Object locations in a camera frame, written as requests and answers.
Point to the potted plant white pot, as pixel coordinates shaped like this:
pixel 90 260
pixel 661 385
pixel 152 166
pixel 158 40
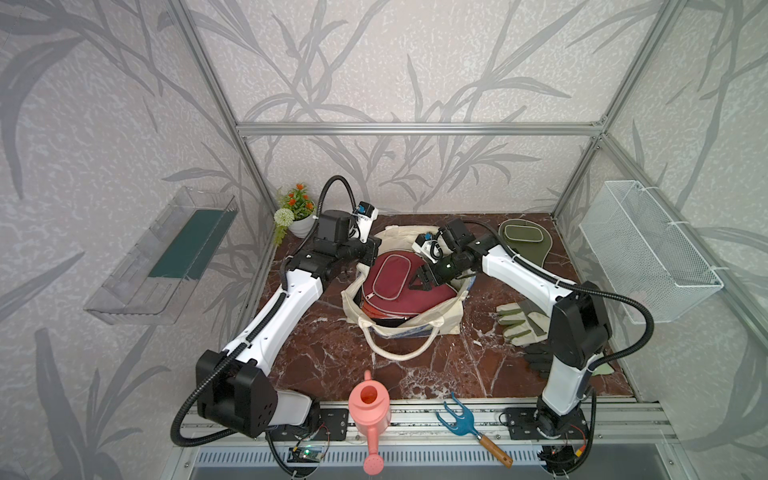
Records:
pixel 294 214

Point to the maroon paddle case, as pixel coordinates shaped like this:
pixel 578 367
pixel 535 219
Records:
pixel 386 292

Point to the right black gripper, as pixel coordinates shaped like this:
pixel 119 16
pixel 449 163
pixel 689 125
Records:
pixel 432 280

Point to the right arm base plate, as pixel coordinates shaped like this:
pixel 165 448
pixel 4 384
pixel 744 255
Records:
pixel 524 423

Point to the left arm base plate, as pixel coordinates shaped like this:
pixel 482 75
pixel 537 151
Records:
pixel 322 424

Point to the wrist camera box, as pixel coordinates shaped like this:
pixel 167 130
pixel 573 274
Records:
pixel 365 214
pixel 427 245

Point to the black green gardening glove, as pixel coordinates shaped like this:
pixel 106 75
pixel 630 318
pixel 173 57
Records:
pixel 539 358

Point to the teal garden hand fork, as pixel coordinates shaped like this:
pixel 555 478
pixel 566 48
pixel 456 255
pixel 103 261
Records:
pixel 462 423

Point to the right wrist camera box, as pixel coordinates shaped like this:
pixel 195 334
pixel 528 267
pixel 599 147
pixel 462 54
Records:
pixel 427 245

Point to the pink watering can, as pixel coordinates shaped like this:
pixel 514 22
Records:
pixel 370 409

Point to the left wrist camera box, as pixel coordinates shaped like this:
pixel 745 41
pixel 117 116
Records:
pixel 365 214

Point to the grey green gardening glove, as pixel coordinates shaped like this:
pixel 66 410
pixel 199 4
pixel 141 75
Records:
pixel 523 323

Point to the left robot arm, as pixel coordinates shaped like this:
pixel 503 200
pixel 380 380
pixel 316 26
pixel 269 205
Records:
pixel 233 392

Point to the white wire mesh basket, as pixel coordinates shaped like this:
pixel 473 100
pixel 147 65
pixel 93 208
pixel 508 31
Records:
pixel 644 253

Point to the olive green paddle case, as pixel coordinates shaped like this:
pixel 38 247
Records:
pixel 527 238

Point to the aluminium front rail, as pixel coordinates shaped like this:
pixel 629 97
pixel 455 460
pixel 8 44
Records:
pixel 413 422

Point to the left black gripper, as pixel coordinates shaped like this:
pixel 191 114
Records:
pixel 369 245

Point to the clear acrylic wall shelf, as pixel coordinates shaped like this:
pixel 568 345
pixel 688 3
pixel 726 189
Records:
pixel 158 276

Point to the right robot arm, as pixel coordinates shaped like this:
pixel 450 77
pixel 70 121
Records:
pixel 579 325

